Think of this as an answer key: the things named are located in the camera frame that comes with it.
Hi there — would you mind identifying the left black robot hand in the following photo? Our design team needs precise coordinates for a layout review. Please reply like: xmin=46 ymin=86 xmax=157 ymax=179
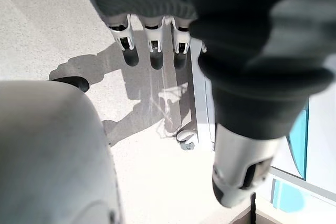
xmin=72 ymin=0 xmax=336 ymax=208

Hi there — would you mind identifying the cart caster wheel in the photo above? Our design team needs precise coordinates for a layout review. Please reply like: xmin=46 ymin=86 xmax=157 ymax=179
xmin=175 ymin=126 xmax=197 ymax=152

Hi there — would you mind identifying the white medical cart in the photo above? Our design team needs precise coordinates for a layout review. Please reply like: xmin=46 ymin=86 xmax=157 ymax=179
xmin=190 ymin=36 xmax=336 ymax=224

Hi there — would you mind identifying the robot left black foot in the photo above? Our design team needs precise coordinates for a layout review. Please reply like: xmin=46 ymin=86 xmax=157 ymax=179
xmin=48 ymin=76 xmax=91 ymax=93

